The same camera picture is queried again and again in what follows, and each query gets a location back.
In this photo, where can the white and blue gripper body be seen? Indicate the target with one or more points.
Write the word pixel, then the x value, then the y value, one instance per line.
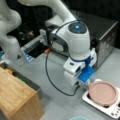
pixel 80 72

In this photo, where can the silver toaster oven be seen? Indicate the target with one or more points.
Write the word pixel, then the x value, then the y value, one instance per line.
pixel 102 32

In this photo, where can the wooden shelf cabinet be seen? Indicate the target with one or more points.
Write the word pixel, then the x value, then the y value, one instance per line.
pixel 18 101

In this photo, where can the teal bowl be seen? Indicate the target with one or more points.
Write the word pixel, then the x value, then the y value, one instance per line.
pixel 77 118

